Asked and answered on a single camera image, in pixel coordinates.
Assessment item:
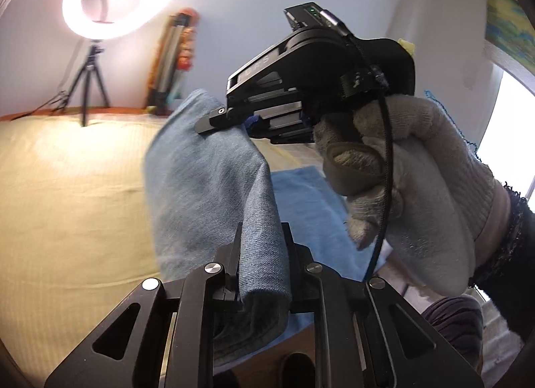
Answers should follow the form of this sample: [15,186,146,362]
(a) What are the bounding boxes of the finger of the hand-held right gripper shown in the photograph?
[196,106,260,135]

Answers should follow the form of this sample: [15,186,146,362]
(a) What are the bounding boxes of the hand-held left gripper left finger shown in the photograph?
[44,223,245,388]

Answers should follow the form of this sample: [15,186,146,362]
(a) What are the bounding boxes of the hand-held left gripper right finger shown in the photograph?
[281,223,486,388]

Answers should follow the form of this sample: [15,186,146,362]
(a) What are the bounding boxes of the light blue denim pants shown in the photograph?
[143,89,364,368]

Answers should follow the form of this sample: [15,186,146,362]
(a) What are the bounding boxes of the person's right forearm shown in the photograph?
[470,181,535,343]

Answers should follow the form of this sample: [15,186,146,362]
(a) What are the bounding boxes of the person's right hand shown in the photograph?
[313,93,496,297]

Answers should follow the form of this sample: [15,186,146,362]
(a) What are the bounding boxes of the leaning folded stand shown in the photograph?
[144,7,199,115]

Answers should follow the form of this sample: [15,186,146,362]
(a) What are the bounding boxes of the black tripod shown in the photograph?
[50,39,111,127]

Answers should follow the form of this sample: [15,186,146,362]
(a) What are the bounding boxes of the yellow striped blanket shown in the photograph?
[0,106,327,372]

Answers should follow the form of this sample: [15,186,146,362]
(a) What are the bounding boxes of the person's dark striped clothing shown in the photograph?
[420,294,486,366]

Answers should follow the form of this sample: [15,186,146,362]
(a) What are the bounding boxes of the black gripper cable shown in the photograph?
[343,32,396,282]

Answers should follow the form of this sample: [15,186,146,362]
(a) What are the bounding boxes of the colourful wall painting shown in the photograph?
[485,0,535,58]

